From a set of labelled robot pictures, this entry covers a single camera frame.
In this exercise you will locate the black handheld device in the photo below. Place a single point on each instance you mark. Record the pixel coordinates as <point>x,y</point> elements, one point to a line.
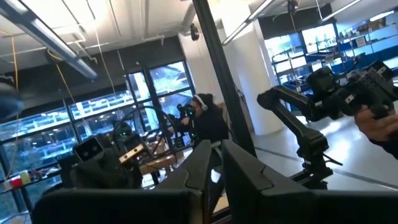
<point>186,111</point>

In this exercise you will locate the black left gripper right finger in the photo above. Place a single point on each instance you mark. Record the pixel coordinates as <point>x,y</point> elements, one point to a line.
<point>295,208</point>

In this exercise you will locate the blue storage shelving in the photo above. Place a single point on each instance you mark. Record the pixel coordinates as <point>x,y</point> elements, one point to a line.
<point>357,53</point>

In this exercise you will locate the person's forearm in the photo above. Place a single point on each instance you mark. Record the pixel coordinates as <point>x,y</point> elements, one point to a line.
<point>388,147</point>

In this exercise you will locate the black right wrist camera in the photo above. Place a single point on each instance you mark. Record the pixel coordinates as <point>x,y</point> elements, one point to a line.
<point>88,148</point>

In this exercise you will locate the green cup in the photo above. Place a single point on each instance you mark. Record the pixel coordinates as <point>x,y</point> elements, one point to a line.
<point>25,176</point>

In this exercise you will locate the wooden side table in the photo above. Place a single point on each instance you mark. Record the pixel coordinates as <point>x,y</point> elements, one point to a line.
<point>158,163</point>

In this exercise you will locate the red cup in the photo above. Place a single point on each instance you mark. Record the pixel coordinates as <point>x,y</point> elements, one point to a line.
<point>17,183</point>

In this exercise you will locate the person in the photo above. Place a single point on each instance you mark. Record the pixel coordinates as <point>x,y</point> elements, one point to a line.
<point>208,124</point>

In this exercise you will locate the black aluminium rig frame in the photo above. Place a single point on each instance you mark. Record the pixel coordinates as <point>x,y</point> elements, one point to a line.
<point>222,77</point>

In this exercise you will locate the white square pillar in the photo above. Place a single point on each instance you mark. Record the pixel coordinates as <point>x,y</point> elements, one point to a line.
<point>255,87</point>

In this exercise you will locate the person's white headphones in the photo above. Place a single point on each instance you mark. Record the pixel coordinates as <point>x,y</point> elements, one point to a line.
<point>201,102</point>

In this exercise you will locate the ceiling strip light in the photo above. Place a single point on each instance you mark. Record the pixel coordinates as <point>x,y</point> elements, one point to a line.
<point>248,21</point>

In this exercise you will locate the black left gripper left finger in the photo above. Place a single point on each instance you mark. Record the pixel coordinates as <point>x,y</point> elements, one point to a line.
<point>124,208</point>

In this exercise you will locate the person's hand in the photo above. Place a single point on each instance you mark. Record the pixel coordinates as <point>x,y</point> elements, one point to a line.
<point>376,127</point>

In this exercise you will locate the long LED light bar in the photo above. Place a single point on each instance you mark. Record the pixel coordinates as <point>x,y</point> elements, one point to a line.
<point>46,40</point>

